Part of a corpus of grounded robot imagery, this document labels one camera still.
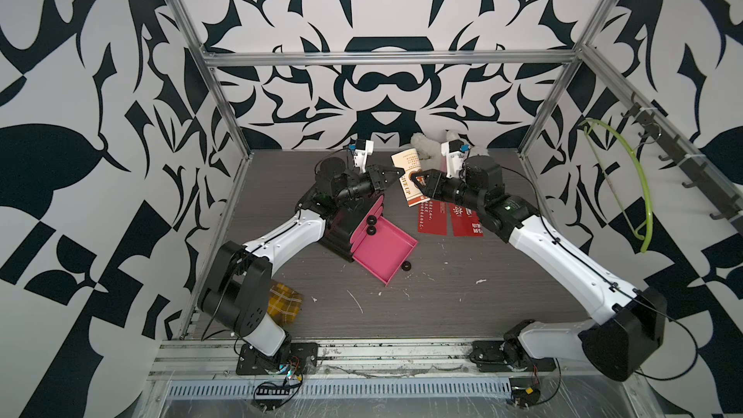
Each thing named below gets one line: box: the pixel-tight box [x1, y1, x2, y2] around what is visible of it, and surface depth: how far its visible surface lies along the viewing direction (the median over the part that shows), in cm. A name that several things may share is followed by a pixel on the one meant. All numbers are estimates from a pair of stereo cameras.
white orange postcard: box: [390, 148, 431, 208], surface depth 76 cm
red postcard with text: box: [417, 199, 448, 237], surface depth 103 cm
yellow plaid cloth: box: [267, 281, 304, 325], surface depth 83 cm
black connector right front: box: [508, 377, 541, 409], surface depth 72 cm
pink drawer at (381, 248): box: [350, 206, 418, 287], surface depth 91 cm
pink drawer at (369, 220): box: [350, 194, 385, 245], surface depth 84 cm
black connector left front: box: [253, 373, 303, 413], surface depth 73 cm
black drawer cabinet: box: [318, 193, 386, 263], surface depth 80 cm
